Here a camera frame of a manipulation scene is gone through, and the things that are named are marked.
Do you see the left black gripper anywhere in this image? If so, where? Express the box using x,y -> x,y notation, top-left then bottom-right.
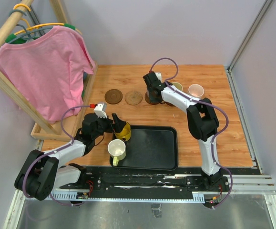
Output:
92,113 -> 126,139

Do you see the white mug yellow handle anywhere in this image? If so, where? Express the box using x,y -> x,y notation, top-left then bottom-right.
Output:
107,139 -> 126,166

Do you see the brown coaster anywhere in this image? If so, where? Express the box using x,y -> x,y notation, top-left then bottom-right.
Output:
104,89 -> 123,104
144,92 -> 165,105

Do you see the woven rattan coaster back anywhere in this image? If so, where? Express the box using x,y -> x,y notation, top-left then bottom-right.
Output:
125,91 -> 143,105

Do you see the cream mug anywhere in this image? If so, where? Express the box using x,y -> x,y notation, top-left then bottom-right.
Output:
172,82 -> 183,92

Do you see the pink mug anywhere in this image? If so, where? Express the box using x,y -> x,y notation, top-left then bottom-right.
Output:
188,84 -> 204,98

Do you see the purple mug black handle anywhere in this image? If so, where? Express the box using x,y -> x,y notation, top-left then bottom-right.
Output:
148,90 -> 163,104

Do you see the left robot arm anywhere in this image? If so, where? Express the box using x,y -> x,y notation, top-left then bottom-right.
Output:
14,113 -> 130,201

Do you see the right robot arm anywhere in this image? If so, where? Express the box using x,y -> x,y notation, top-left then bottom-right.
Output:
143,72 -> 223,191

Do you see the black serving tray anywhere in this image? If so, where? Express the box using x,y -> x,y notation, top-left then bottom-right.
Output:
116,125 -> 178,171

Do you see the wooden clothes rack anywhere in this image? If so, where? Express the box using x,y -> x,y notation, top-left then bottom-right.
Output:
0,0 -> 98,142

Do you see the pink t-shirt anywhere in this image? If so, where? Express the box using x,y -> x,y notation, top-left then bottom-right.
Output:
0,26 -> 95,124

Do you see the grey hanger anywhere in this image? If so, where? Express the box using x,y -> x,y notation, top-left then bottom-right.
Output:
5,4 -> 53,44

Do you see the yellow green hanger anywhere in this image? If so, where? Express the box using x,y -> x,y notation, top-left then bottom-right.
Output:
11,0 -> 82,44

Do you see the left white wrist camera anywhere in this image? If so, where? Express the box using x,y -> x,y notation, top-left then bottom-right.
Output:
93,102 -> 108,119

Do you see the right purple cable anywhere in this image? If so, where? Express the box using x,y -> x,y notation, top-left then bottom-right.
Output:
149,57 -> 233,210

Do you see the purple cable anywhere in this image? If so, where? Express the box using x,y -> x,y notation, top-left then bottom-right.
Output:
23,104 -> 95,207
149,57 -> 233,210

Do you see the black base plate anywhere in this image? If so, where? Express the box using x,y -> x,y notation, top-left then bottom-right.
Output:
61,167 -> 231,200

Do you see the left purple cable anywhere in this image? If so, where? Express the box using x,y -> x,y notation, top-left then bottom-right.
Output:
23,104 -> 95,207

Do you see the aluminium rail frame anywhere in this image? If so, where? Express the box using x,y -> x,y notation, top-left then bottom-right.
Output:
4,167 -> 276,229

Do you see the aluminium corner post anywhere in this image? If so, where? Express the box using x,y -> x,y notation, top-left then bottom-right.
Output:
229,0 -> 276,70

